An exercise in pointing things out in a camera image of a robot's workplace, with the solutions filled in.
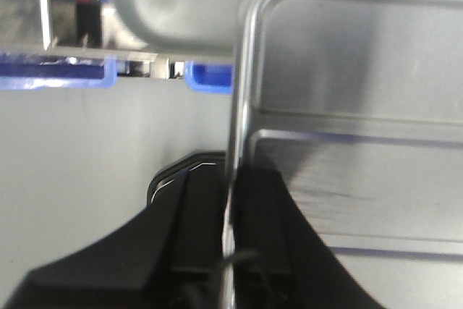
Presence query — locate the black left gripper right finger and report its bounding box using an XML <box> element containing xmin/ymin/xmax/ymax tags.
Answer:
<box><xmin>232</xmin><ymin>168</ymin><xmax>382</xmax><ymax>308</ymax></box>

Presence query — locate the blue bin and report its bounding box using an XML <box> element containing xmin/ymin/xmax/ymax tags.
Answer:
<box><xmin>184</xmin><ymin>61</ymin><xmax>233</xmax><ymax>94</ymax></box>
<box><xmin>1</xmin><ymin>52</ymin><xmax>117</xmax><ymax>90</ymax></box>

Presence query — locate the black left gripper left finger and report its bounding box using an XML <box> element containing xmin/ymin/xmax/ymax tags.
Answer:
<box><xmin>6</xmin><ymin>151</ymin><xmax>225</xmax><ymax>308</ymax></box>

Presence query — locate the small silver tray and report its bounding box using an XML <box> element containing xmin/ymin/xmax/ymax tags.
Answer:
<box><xmin>226</xmin><ymin>0</ymin><xmax>462</xmax><ymax>308</ymax></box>

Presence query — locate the blue bin bottom centre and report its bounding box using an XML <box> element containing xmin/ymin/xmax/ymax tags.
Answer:
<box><xmin>184</xmin><ymin>61</ymin><xmax>233</xmax><ymax>94</ymax></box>

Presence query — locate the blue bin lower left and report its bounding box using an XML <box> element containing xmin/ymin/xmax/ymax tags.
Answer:
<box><xmin>1</xmin><ymin>52</ymin><xmax>117</xmax><ymax>90</ymax></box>

